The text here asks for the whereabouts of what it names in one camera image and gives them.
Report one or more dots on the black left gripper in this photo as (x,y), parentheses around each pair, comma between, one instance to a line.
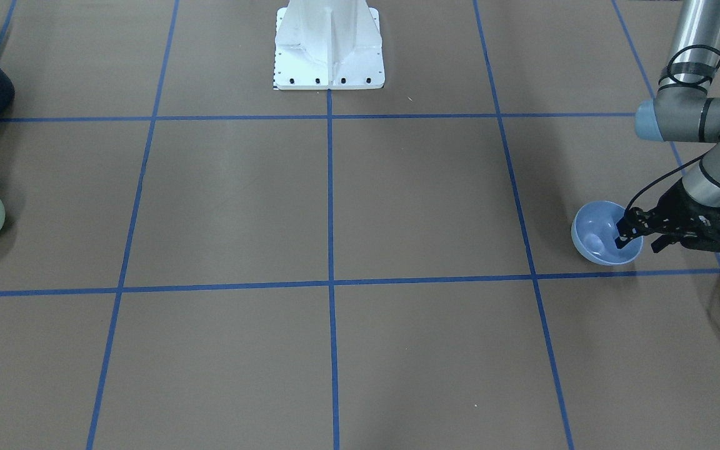
(673,210)

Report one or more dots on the blue bowl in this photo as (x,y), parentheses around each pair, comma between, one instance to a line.
(594,233)

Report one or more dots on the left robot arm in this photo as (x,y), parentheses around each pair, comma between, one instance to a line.
(686,108)

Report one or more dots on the brown paper table cover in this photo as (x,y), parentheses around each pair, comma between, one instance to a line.
(194,260)

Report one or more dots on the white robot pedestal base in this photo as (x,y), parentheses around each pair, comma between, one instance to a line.
(328,45)

